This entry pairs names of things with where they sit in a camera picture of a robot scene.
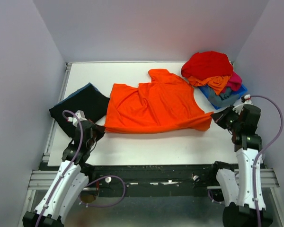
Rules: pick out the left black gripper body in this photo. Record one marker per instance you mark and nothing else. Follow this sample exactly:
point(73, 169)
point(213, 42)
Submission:
point(91, 141)

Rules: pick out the magenta t shirt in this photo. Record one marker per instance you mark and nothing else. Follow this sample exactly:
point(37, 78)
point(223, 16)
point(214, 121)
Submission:
point(235, 82)

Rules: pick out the aluminium extrusion left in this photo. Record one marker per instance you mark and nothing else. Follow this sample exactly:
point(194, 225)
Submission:
point(41, 180)

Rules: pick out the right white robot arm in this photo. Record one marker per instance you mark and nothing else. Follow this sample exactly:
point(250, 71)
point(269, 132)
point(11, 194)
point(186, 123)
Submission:
point(242, 193)

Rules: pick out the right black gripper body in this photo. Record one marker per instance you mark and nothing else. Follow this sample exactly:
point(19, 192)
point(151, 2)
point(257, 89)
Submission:
point(231, 120)

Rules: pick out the aluminium extrusion right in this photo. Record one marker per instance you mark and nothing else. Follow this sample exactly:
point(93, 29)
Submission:
point(268, 179)

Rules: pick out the grey t shirt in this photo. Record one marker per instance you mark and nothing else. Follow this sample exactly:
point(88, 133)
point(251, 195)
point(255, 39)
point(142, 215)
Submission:
point(223, 99)

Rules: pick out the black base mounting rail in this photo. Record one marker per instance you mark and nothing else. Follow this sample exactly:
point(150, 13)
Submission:
point(156, 181)

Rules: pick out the blue plastic bin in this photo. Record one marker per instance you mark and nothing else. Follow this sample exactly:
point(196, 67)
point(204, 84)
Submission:
point(239, 93)

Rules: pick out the aluminium extrusion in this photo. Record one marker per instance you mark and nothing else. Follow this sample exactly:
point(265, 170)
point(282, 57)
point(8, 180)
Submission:
point(41, 180)
point(268, 179)

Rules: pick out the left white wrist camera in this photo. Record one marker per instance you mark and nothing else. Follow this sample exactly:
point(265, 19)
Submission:
point(80, 116)

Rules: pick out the black t shirt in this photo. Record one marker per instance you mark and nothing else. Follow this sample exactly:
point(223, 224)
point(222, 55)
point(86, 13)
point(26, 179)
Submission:
point(93, 111)

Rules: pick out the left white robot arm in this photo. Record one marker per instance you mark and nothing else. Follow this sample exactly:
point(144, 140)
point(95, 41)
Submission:
point(70, 179)

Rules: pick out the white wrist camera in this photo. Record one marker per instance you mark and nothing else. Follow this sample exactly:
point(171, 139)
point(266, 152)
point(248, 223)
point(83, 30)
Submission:
point(80, 116)
point(245, 100)

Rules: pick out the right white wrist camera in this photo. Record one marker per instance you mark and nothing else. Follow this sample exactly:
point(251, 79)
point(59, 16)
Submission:
point(245, 100)

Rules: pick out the red t shirt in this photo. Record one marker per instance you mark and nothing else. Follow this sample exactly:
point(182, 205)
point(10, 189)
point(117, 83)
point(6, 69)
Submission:
point(203, 65)

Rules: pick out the blue folded t shirt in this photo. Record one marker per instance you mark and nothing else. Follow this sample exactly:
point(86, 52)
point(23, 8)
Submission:
point(80, 98)

